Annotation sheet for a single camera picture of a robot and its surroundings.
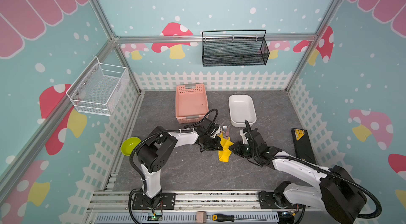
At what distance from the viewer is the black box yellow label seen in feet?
2.90

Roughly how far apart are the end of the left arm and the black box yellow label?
46 cm

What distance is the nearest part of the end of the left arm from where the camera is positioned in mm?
776
